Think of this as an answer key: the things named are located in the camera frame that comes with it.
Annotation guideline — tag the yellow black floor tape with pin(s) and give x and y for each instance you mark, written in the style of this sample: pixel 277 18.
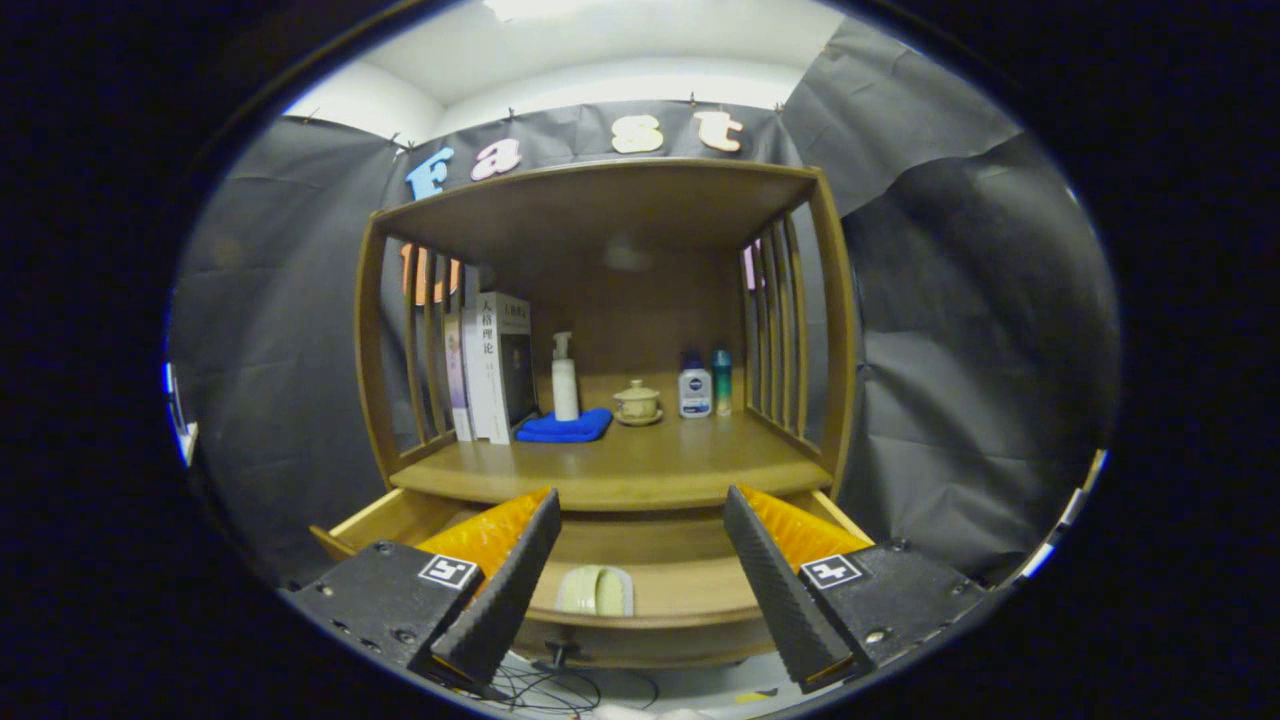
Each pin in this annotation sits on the yellow black floor tape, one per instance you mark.
pixel 752 696

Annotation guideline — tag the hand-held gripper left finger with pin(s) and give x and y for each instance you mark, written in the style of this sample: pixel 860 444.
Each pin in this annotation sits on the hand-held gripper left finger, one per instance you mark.
pixel 505 600

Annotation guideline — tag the wooden countertop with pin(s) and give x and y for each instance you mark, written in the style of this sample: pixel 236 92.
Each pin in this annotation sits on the wooden countertop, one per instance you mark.
pixel 650 460

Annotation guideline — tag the wooden cabinet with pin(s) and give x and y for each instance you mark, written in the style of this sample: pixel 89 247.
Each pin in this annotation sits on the wooden cabinet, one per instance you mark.
pixel 600 210

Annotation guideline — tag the blue folded cloth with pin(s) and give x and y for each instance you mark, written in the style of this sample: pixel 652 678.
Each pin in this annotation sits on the blue folded cloth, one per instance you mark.
pixel 565 428

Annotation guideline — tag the thick white book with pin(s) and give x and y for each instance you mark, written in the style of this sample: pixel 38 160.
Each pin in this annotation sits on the thick white book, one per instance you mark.
pixel 490 380

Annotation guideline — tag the thin purple book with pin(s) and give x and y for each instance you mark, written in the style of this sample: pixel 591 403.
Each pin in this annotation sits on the thin purple book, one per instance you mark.
pixel 457 390

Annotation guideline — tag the beige lidded teacup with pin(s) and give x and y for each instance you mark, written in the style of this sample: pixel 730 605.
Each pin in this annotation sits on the beige lidded teacup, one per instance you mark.
pixel 637 403

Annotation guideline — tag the white pump bottle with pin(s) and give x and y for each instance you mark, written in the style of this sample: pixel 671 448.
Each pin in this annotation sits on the white pump bottle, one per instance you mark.
pixel 566 395

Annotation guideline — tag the teal spray can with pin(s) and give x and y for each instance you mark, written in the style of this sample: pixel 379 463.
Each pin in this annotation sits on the teal spray can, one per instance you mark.
pixel 722 385

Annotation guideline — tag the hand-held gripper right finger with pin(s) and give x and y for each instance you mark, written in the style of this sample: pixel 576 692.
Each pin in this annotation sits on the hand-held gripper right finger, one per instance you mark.
pixel 780 590

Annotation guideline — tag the white lotion bottle blue cap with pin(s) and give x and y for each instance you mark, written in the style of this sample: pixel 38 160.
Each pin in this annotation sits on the white lotion bottle blue cap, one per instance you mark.
pixel 694 392

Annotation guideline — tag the ceiling light panel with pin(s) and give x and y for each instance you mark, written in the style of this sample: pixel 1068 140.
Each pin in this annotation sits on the ceiling light panel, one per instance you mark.
pixel 560 8

